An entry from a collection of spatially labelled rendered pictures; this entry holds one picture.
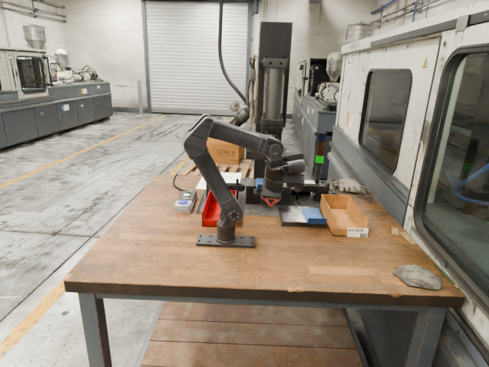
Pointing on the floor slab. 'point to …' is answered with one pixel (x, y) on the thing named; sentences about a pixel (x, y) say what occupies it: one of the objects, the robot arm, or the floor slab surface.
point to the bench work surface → (252, 287)
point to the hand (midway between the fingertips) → (271, 201)
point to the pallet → (221, 169)
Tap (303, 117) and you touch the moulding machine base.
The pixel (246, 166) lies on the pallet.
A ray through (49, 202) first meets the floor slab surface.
